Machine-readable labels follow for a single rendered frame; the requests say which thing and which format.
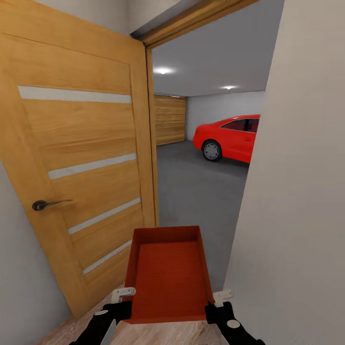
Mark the storage box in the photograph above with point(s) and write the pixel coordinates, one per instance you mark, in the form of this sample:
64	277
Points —
167	267

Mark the garage door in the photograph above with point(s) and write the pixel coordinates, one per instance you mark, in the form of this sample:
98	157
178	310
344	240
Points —
170	112

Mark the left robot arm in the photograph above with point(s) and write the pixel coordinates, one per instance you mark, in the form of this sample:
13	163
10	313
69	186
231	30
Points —
102	326

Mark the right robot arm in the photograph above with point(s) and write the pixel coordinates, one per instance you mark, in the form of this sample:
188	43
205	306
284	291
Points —
221	313

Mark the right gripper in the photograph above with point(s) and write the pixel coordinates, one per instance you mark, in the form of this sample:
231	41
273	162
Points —
213	313

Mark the car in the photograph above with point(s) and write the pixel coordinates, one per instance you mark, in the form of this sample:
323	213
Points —
231	138

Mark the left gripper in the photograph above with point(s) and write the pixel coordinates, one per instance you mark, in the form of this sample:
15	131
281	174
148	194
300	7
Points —
124	309

